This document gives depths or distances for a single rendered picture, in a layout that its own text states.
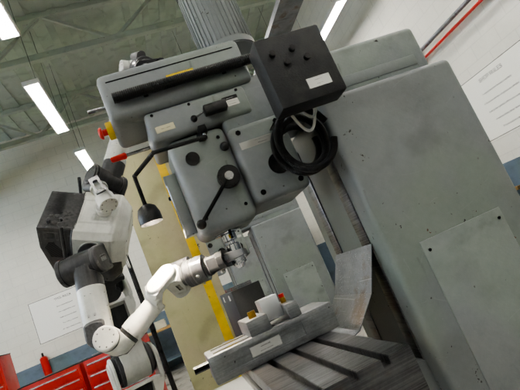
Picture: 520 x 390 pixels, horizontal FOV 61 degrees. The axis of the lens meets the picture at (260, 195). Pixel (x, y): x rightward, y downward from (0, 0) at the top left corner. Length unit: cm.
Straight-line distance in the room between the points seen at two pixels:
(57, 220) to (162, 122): 56
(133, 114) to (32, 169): 1003
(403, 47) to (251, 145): 69
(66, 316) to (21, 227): 224
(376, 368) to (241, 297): 97
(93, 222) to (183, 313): 157
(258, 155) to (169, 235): 187
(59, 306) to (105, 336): 929
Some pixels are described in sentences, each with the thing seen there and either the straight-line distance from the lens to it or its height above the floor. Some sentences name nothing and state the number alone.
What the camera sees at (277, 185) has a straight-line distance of 136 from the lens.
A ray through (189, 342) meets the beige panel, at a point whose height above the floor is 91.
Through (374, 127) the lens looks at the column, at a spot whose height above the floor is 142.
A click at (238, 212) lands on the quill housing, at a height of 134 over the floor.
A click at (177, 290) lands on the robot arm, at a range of 148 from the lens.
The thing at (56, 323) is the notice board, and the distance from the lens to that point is 1073.
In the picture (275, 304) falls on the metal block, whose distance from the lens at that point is 122.
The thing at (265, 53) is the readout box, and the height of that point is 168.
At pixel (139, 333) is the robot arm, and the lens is 146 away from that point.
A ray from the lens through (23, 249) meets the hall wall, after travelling 1103.
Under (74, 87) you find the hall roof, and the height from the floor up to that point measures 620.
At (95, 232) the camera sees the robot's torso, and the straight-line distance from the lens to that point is 165.
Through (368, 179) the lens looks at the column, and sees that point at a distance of 133.
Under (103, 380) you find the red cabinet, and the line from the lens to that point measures 605.
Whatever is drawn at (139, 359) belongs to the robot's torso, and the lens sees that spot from 194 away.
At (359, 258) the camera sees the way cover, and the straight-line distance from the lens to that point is 145.
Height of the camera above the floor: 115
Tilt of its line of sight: 9 degrees up
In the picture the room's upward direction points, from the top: 23 degrees counter-clockwise
